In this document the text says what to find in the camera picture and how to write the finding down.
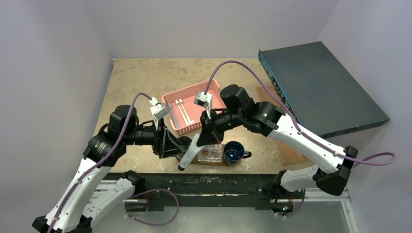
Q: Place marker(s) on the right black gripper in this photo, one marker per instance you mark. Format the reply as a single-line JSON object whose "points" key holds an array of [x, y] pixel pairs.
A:
{"points": [[208, 125]]}

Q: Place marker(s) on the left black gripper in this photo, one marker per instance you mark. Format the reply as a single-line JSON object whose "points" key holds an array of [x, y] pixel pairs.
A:
{"points": [[159, 142]]}

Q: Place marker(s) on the clear plastic holder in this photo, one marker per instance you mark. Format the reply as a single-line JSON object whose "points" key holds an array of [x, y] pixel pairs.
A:
{"points": [[211, 154]]}

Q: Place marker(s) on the oval wooden tray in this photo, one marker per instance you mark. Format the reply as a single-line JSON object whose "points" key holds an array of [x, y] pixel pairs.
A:
{"points": [[195, 161]]}

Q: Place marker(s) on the blue enamel mug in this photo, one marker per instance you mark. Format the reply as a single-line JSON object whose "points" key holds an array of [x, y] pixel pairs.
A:
{"points": [[234, 152]]}

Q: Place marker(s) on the pink plastic basket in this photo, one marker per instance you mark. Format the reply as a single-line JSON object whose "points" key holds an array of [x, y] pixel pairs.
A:
{"points": [[192, 111]]}

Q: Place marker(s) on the dark green enamel mug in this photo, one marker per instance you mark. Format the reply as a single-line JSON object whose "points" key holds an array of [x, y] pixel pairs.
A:
{"points": [[186, 141]]}

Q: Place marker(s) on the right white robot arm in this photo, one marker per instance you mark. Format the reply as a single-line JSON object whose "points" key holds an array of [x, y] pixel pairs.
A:
{"points": [[333, 163]]}

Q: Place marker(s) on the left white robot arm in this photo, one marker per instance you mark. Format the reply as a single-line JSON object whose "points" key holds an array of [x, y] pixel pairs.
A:
{"points": [[76, 211]]}

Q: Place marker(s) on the wooden board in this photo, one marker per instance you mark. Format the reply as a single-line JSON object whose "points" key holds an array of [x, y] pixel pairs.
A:
{"points": [[287, 154]]}

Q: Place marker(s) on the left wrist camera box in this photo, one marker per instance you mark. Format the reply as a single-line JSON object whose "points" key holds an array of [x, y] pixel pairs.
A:
{"points": [[158, 110]]}

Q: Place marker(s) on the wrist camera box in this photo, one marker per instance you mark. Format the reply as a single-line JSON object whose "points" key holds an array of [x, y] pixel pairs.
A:
{"points": [[158, 110], [205, 100]]}

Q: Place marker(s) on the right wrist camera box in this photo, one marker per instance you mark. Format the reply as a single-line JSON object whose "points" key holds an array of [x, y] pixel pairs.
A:
{"points": [[205, 100]]}

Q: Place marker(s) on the black aluminium base frame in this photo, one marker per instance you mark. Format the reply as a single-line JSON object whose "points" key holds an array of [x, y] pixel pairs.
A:
{"points": [[226, 190]]}

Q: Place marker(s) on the dark network switch box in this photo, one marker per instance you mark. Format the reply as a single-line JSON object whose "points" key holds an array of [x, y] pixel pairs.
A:
{"points": [[319, 91]]}

